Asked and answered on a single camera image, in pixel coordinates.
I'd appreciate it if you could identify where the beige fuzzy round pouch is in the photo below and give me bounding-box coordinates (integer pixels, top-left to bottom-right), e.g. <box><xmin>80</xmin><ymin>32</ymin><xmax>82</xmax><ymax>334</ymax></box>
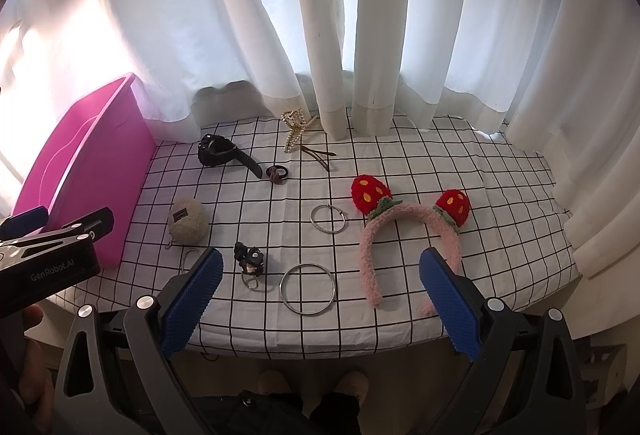
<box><xmin>167</xmin><ymin>198</ymin><xmax>208</xmax><ymax>244</ymax></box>

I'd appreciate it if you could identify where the black charm keychain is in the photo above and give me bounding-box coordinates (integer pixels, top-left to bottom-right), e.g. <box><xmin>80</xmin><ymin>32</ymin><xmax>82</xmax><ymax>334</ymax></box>
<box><xmin>233</xmin><ymin>241</ymin><xmax>265</xmax><ymax>292</ymax></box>

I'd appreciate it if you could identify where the black wrist watch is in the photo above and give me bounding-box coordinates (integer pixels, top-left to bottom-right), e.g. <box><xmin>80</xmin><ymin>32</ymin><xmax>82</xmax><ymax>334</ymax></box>
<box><xmin>198</xmin><ymin>134</ymin><xmax>262</xmax><ymax>179</ymax></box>

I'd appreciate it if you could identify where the pink strawberry plush headband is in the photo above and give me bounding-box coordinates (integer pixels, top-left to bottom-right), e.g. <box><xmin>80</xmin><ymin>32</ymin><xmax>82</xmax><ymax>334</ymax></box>
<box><xmin>350</xmin><ymin>174</ymin><xmax>471</xmax><ymax>308</ymax></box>

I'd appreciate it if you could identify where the maroon scrunchie hair tie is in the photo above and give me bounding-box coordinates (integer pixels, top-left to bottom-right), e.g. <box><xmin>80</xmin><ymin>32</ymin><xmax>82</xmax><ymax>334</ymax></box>
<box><xmin>264</xmin><ymin>164</ymin><xmax>290</xmax><ymax>187</ymax></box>

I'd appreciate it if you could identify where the small silver bangle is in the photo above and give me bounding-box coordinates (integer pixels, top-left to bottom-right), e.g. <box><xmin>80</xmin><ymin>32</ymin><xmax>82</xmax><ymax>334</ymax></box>
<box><xmin>309</xmin><ymin>204</ymin><xmax>347</xmax><ymax>236</ymax></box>

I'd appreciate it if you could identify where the brown hair clip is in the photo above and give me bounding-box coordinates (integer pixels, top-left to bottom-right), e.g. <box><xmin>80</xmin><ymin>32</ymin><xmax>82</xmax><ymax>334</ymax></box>
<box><xmin>300</xmin><ymin>146</ymin><xmax>335</xmax><ymax>173</ymax></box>

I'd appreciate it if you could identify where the person's left hand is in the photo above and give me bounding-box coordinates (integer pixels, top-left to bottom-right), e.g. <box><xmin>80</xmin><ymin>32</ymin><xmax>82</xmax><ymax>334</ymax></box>
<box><xmin>14</xmin><ymin>304</ymin><xmax>57</xmax><ymax>435</ymax></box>

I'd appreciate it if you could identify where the pink plastic tub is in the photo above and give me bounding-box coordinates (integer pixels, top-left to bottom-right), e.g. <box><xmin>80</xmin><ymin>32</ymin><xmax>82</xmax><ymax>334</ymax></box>
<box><xmin>13</xmin><ymin>74</ymin><xmax>156</xmax><ymax>269</ymax></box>

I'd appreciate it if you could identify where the white black grid tablecloth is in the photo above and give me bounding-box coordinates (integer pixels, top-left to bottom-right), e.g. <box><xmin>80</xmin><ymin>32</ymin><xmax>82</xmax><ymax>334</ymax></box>
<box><xmin>53</xmin><ymin>116</ymin><xmax>578</xmax><ymax>359</ymax></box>

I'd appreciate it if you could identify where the white curtain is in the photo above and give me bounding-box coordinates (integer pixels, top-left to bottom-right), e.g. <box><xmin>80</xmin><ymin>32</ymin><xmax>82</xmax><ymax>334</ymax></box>
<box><xmin>1</xmin><ymin>0</ymin><xmax>639</xmax><ymax>334</ymax></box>

